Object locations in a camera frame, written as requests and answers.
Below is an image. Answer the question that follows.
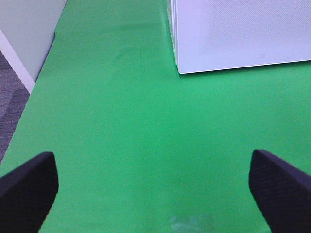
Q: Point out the white microwave oven body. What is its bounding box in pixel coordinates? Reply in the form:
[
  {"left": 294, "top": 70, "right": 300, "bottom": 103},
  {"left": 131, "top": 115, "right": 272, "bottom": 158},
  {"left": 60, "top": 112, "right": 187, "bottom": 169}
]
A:
[{"left": 167, "top": 0, "right": 175, "bottom": 48}]

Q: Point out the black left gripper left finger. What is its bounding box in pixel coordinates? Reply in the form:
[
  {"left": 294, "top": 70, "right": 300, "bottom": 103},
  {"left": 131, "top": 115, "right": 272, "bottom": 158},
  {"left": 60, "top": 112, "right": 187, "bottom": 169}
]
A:
[{"left": 0, "top": 152, "right": 59, "bottom": 233}]

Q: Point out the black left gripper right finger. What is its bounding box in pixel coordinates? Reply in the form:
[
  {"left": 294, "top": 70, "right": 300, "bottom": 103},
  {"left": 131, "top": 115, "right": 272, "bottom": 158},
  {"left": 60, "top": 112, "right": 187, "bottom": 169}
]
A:
[{"left": 248, "top": 150, "right": 311, "bottom": 233}]

